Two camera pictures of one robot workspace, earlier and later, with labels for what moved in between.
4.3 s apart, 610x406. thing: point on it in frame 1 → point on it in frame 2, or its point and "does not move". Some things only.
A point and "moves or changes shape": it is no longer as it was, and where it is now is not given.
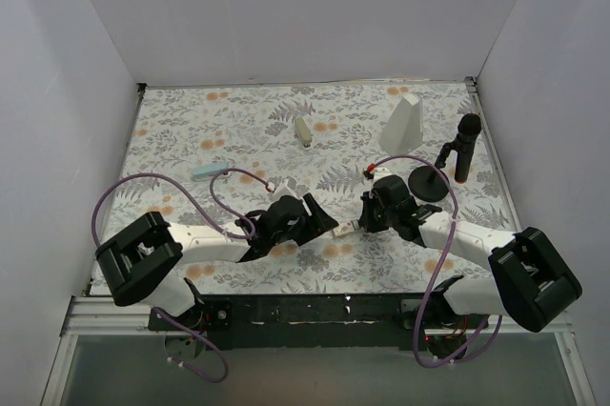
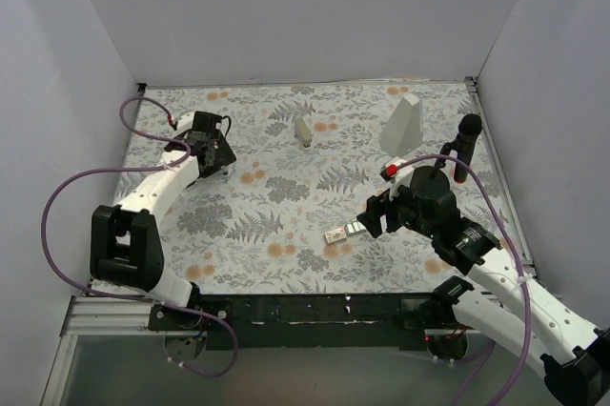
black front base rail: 313,322 does not move
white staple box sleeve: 343,229 → 335,235
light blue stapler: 210,170 moves or changes shape
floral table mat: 214,155 does not move
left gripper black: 308,217 → 217,158
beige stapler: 303,132 does not move
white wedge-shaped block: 403,131 does not move
